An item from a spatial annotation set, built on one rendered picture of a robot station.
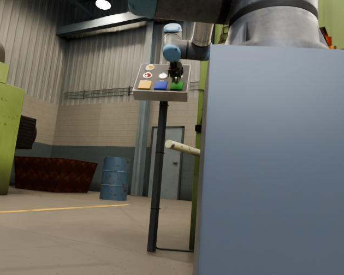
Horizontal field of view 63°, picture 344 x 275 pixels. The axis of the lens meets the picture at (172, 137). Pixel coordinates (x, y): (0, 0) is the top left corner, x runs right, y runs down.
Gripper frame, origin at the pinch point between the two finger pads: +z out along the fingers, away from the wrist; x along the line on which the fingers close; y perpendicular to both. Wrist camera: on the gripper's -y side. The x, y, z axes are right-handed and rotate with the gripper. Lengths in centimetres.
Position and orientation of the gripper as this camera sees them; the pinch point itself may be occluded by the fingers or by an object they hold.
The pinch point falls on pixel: (176, 81)
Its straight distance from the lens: 174.2
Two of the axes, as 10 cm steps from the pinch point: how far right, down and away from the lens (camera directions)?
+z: 0.6, 6.4, 7.6
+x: 9.9, 0.5, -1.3
